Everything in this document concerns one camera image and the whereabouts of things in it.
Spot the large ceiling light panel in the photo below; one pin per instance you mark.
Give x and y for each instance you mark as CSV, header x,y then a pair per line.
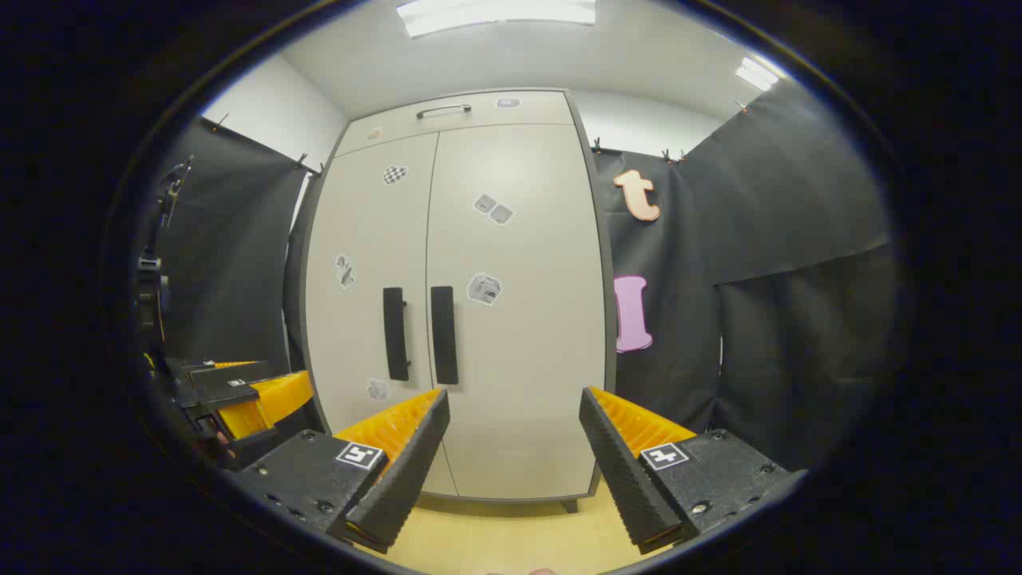
x,y
495,14

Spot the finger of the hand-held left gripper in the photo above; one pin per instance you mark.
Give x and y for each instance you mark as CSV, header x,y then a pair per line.
x,y
279,395
227,387

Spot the white double-door shoe cabinet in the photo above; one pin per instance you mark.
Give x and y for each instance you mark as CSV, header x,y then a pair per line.
x,y
479,120

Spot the white cabinet door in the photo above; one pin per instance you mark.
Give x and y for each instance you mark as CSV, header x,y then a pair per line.
x,y
535,359
367,239

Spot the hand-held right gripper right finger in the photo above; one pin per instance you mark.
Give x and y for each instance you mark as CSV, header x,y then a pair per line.
x,y
619,471

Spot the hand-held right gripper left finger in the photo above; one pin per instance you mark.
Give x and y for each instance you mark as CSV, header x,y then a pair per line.
x,y
407,471

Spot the small ceiling light panel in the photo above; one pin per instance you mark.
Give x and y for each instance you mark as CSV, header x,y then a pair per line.
x,y
756,73

